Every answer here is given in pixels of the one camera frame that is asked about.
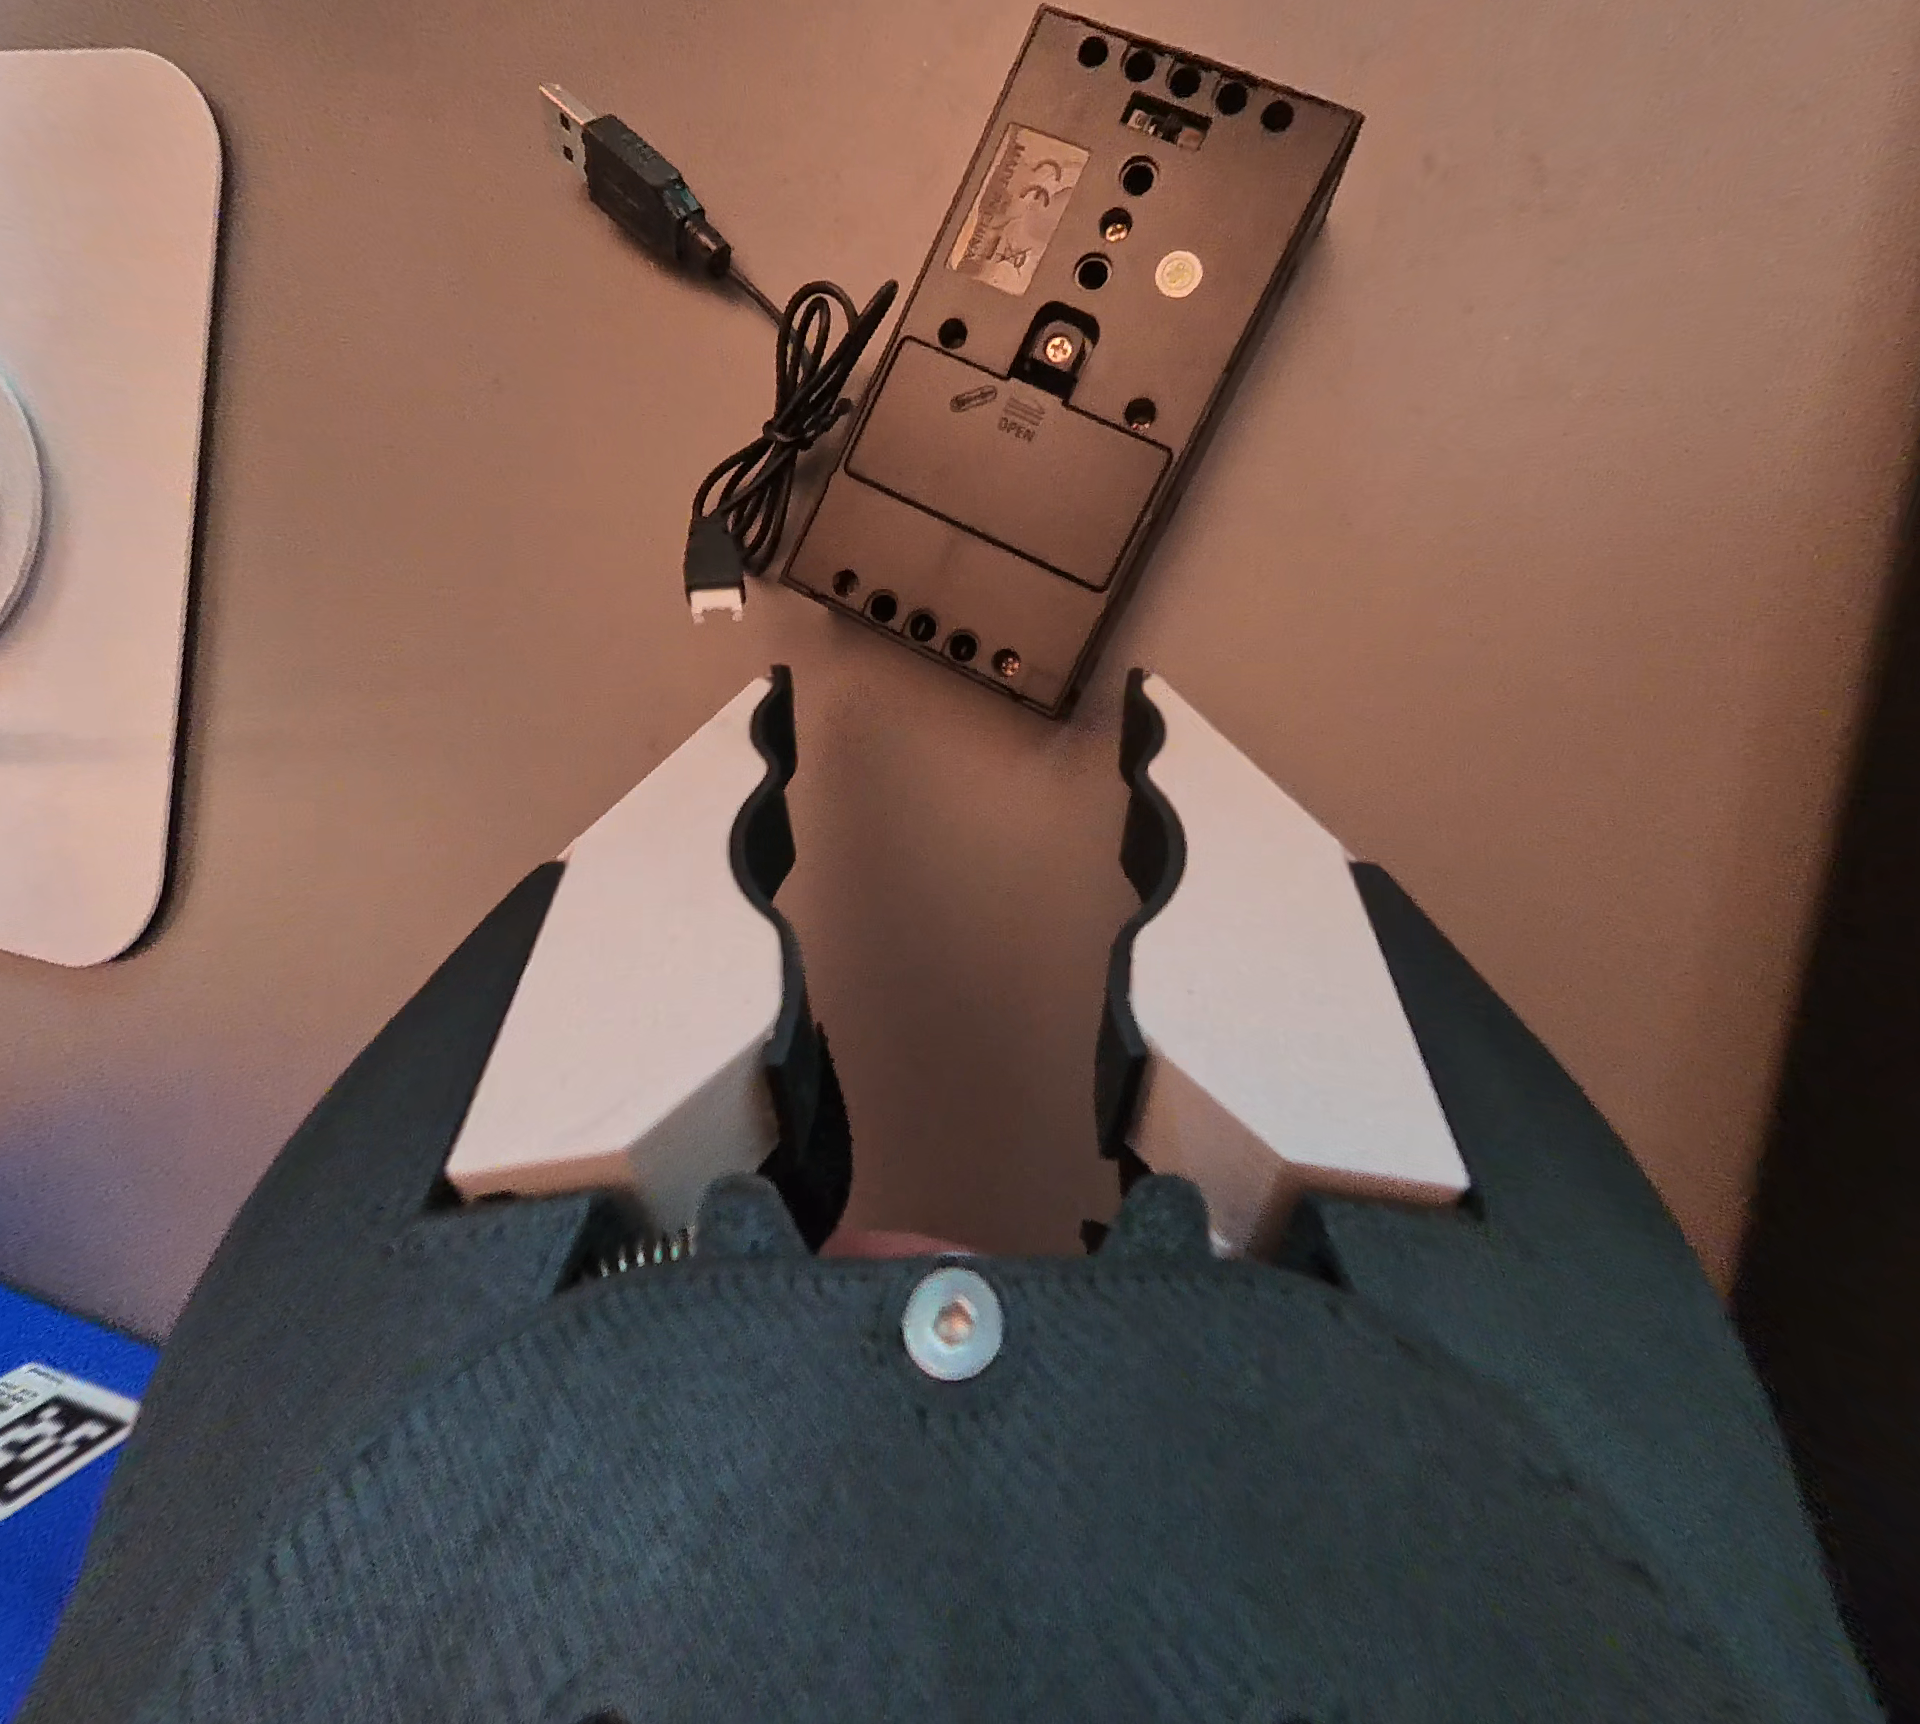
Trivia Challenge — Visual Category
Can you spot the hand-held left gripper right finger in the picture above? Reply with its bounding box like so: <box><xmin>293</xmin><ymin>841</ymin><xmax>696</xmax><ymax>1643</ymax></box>
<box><xmin>1097</xmin><ymin>668</ymin><xmax>1476</xmax><ymax>1256</ymax></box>

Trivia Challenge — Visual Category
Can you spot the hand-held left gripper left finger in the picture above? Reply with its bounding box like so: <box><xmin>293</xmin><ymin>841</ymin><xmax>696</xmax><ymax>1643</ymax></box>
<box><xmin>444</xmin><ymin>666</ymin><xmax>859</xmax><ymax>1225</ymax></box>

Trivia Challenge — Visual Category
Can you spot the black battery box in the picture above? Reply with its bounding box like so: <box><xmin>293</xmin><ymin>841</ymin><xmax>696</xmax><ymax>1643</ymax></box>
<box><xmin>779</xmin><ymin>1</ymin><xmax>1368</xmax><ymax>722</ymax></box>

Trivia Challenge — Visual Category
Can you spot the blue plastic bin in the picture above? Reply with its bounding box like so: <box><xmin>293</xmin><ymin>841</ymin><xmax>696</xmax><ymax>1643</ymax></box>
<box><xmin>0</xmin><ymin>1277</ymin><xmax>164</xmax><ymax>1653</ymax></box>

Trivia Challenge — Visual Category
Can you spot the white desk stand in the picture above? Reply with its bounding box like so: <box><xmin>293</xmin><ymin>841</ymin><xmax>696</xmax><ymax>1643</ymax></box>
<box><xmin>0</xmin><ymin>47</ymin><xmax>227</xmax><ymax>972</ymax></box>

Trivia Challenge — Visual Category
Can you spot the black usb charging cable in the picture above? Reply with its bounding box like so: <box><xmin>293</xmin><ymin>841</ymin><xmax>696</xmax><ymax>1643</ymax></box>
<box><xmin>534</xmin><ymin>78</ymin><xmax>901</xmax><ymax>628</ymax></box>

